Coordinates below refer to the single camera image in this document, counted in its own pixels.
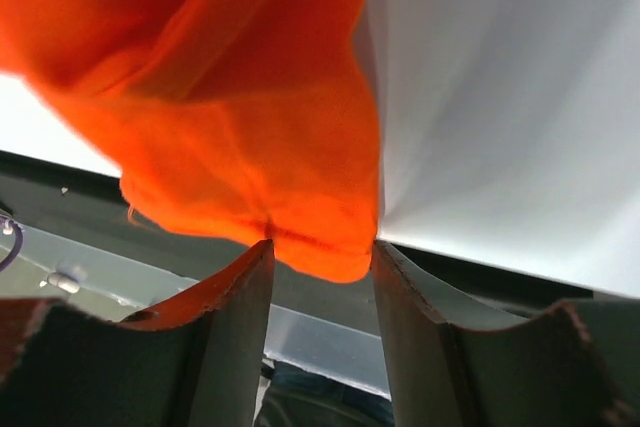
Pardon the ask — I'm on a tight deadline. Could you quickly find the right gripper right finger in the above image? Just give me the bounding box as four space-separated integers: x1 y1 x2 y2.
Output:
372 242 639 426

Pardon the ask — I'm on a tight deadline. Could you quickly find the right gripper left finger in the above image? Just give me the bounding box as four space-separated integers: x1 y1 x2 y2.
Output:
1 240 274 426

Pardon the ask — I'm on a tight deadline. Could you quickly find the orange t shirt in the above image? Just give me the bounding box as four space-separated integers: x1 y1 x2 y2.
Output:
1 0 380 283

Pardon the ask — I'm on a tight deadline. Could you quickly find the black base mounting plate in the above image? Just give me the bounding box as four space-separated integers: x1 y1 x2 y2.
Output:
1 152 613 334

